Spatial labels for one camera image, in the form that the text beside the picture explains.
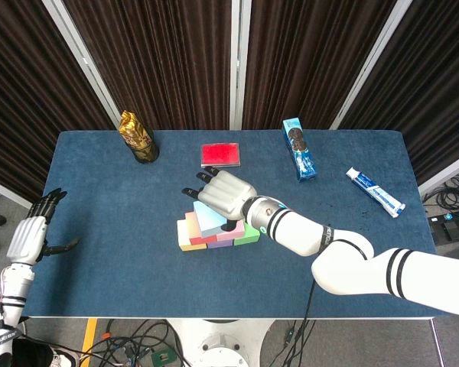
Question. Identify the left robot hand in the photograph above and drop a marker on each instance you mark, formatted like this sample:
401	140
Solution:
28	239

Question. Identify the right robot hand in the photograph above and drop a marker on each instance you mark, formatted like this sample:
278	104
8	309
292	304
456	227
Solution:
225	193

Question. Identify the light blue foam cube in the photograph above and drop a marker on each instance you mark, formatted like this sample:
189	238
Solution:
210	219

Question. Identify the pink foam cube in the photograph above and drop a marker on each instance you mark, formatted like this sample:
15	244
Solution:
233	234

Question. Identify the red foam cube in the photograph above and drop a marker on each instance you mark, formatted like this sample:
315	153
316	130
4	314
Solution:
193	229

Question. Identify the green foam cube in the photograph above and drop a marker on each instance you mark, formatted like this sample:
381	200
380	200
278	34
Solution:
248	237

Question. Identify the yellow foam cube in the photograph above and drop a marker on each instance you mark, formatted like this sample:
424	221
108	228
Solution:
183	237

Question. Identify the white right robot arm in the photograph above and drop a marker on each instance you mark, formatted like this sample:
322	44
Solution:
348	252

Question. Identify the red box with clear lid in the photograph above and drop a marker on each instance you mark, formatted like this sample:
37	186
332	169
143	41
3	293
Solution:
220	154

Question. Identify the purple foam cube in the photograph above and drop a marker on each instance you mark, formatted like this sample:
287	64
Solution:
220	244

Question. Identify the blue cookie box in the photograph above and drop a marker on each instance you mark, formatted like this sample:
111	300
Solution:
300	153

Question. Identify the black mesh pen holder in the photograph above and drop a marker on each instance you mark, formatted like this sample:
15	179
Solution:
147	154

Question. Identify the person in black clothes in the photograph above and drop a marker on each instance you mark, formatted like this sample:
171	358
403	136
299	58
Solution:
30	351

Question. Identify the gold foil snack bag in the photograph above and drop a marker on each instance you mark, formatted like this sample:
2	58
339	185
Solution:
132	130

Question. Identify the white black sneaker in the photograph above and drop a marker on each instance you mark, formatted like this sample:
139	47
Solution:
65	358

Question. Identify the brown pleated curtain panel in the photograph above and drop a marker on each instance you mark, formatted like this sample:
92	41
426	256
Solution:
436	76
302	57
23	95
157	57

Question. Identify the white blue toothpaste tube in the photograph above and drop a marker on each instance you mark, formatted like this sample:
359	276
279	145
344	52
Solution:
375	191

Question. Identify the green circuit device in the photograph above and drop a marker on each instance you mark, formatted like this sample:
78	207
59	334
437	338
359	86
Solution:
162	357

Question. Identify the white partition base rail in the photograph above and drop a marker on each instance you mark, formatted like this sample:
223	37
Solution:
447	176
11	193

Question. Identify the white partition frame post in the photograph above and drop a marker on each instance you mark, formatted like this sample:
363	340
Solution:
80	57
371	57
239	57

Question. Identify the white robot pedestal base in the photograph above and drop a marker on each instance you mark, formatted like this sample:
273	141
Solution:
218	344

